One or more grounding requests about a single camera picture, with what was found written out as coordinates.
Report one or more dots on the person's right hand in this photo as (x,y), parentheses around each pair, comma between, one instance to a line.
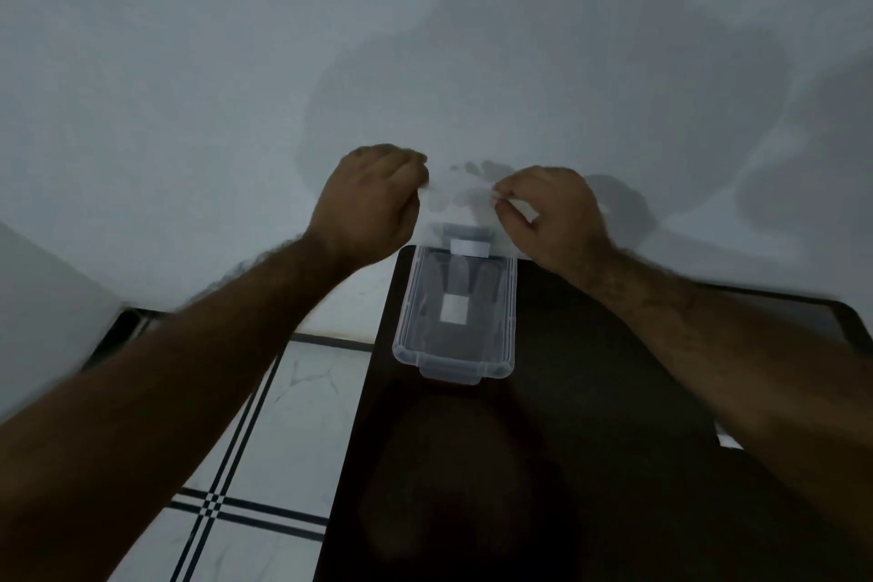
(566,223)

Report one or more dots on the person's left hand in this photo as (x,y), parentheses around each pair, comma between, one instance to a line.
(365,210)

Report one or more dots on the person's right thumb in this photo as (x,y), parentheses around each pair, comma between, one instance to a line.
(513,221)

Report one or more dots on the person's left fingers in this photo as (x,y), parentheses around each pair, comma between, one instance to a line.
(402,169)

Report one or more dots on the clear plastic bag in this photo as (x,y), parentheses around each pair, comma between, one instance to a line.
(464,206)

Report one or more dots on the person's right forearm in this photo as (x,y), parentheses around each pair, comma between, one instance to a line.
(750,363)

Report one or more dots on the person's left forearm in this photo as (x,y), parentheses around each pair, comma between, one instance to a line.
(170,397)

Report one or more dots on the white square paper piece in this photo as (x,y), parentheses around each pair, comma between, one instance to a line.
(454,309)

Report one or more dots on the clear plastic container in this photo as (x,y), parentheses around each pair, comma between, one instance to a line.
(453,343)

